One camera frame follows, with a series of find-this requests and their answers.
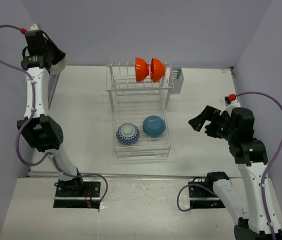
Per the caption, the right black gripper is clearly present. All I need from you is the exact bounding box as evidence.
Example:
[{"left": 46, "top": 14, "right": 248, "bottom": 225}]
[{"left": 189, "top": 104, "right": 237, "bottom": 141}]

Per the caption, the beige ceramic bowl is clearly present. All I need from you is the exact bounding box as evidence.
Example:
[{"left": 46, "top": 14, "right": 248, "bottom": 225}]
[{"left": 50, "top": 57, "right": 67, "bottom": 75}]

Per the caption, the orange bowl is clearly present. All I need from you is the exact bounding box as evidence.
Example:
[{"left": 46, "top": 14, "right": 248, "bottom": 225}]
[
  {"left": 150, "top": 58, "right": 166, "bottom": 83},
  {"left": 135, "top": 57, "right": 150, "bottom": 83}
]

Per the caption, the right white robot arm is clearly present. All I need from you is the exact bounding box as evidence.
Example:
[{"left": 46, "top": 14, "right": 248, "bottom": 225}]
[{"left": 188, "top": 105, "right": 282, "bottom": 240}]

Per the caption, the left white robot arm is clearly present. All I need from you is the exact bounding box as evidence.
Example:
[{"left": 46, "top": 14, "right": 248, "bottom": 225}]
[{"left": 17, "top": 29, "right": 85, "bottom": 197}]

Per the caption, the teal bowl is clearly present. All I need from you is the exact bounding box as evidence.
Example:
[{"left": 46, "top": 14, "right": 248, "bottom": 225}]
[{"left": 142, "top": 115, "right": 166, "bottom": 137}]

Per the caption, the grey cutlery holder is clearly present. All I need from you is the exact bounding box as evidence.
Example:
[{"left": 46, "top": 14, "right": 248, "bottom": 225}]
[{"left": 171, "top": 67, "right": 184, "bottom": 94}]

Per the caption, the blue patterned bowl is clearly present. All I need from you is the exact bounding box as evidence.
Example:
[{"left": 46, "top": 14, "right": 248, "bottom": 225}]
[{"left": 116, "top": 123, "right": 140, "bottom": 146}]

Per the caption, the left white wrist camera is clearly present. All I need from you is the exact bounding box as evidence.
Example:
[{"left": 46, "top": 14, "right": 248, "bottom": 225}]
[{"left": 28, "top": 23, "right": 42, "bottom": 31}]

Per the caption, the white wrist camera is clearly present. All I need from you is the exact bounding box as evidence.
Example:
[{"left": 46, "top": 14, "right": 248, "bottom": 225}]
[
  {"left": 28, "top": 23, "right": 42, "bottom": 31},
  {"left": 221, "top": 93, "right": 241, "bottom": 116}
]

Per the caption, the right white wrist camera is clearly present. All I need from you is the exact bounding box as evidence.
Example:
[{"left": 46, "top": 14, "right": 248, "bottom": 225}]
[{"left": 221, "top": 93, "right": 241, "bottom": 116}]

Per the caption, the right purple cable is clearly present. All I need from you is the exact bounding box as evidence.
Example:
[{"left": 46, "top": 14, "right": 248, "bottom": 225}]
[{"left": 176, "top": 91, "right": 282, "bottom": 240}]

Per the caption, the white wire dish rack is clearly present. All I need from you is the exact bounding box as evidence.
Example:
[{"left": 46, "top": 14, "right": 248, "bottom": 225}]
[{"left": 106, "top": 62, "right": 174, "bottom": 159}]

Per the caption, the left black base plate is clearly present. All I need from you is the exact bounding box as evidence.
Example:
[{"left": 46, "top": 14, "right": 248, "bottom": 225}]
[{"left": 53, "top": 180, "right": 101, "bottom": 210}]

